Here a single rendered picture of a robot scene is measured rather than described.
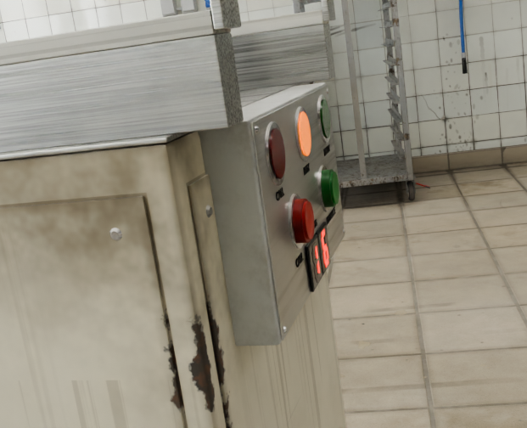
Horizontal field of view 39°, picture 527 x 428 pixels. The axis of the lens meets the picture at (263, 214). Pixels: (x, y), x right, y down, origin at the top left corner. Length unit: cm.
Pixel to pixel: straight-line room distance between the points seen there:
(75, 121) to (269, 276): 14
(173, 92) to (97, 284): 12
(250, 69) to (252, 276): 28
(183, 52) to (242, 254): 13
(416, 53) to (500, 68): 47
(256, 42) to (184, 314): 33
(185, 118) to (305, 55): 29
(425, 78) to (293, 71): 378
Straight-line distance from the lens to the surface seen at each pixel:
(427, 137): 449
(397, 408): 186
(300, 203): 50
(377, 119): 447
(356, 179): 377
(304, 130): 55
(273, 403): 55
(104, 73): 42
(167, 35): 40
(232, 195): 44
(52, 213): 44
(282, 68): 68
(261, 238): 45
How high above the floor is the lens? 88
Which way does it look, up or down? 13 degrees down
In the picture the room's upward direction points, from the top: 8 degrees counter-clockwise
